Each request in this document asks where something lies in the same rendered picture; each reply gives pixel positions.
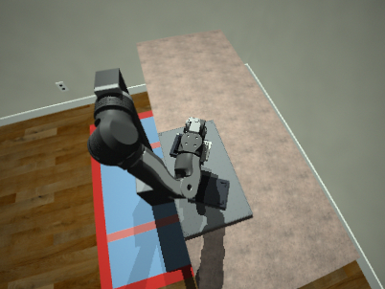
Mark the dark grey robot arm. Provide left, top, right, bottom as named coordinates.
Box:
left=87, top=84, right=207, bottom=199

